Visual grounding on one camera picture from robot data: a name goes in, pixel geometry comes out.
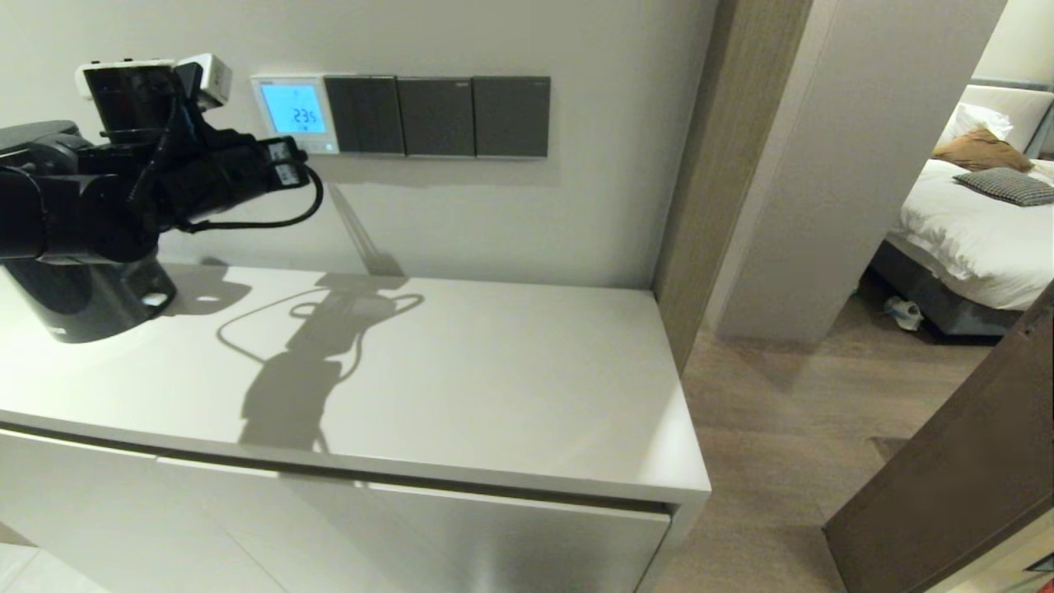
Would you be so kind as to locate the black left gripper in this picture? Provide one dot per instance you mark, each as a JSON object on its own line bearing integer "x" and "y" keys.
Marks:
{"x": 214, "y": 173}

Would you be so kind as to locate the white wall thermostat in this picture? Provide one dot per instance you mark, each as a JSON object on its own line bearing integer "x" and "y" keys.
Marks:
{"x": 292, "y": 107}

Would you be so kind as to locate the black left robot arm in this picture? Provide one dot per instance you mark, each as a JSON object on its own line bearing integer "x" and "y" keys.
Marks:
{"x": 74, "y": 206}

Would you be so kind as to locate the black electric kettle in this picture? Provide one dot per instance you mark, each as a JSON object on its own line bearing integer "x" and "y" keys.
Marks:
{"x": 86, "y": 301}

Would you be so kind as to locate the white cabinet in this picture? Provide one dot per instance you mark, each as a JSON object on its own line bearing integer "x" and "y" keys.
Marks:
{"x": 510, "y": 387}

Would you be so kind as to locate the white cabinet door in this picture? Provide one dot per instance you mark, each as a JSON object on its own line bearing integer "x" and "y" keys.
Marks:
{"x": 494, "y": 543}
{"x": 99, "y": 519}

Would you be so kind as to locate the white slippers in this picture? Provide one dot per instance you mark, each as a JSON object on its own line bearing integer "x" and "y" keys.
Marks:
{"x": 905, "y": 315}

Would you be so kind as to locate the dark grey bed base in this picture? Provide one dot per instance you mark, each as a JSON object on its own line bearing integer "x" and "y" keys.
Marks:
{"x": 930, "y": 301}

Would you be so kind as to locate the white bed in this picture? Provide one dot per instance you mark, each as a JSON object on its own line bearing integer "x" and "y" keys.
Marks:
{"x": 972, "y": 239}

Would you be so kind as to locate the brown cushion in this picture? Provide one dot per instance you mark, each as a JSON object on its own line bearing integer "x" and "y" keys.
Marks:
{"x": 980, "y": 154}

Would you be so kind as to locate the white pillow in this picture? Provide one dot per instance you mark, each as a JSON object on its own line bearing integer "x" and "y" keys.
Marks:
{"x": 980, "y": 123}

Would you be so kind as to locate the checkered grey cushion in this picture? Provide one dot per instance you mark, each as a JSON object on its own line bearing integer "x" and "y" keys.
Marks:
{"x": 1006, "y": 188}

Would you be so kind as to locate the cream upholstered headboard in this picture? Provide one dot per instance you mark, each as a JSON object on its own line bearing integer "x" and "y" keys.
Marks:
{"x": 1025, "y": 111}

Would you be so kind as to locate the brown wooden door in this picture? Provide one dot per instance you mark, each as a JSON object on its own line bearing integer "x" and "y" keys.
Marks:
{"x": 972, "y": 461}

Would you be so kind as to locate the dark grey double rocker switch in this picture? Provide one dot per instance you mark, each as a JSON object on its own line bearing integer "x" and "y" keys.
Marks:
{"x": 364, "y": 115}

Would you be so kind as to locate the dark grey wall switch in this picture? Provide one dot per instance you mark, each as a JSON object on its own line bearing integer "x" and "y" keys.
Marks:
{"x": 511, "y": 118}
{"x": 436, "y": 118}

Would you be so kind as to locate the light wood door frame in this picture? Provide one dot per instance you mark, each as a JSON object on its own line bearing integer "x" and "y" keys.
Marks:
{"x": 725, "y": 148}

